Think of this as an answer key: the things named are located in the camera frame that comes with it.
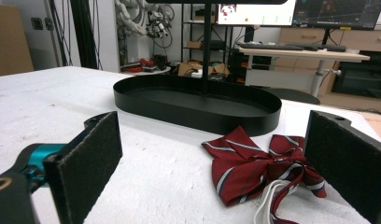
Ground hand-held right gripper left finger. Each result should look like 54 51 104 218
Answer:
43 110 123 224

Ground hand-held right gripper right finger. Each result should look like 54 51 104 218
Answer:
303 109 381 224

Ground red striped bow tie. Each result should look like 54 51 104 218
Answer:
201 125 329 224

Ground black chair seat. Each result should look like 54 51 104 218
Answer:
262 87 321 105

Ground black low cabinet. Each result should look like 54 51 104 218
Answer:
331 50 381 101

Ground light wooden desk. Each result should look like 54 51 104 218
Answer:
237 46 372 98

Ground black keyboard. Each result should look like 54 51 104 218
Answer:
237 42 305 52
285 43 347 53

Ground black two-tier oval tray stand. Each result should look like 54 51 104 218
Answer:
112 0 289 137

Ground light wooden drawer cabinet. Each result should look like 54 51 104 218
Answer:
278 26 381 53

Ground brown cardboard panel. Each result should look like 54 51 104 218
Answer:
0 3 35 78

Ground open cardboard box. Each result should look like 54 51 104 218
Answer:
177 61 231 77

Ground monitor with dark screen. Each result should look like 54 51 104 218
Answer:
291 0 381 32

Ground black metal shelf unit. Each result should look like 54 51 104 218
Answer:
180 3 233 77

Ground monitor with white screen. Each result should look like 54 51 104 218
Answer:
216 0 297 27

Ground black upright post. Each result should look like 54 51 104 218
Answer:
69 0 100 70

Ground black hanging cables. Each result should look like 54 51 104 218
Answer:
48 0 74 67

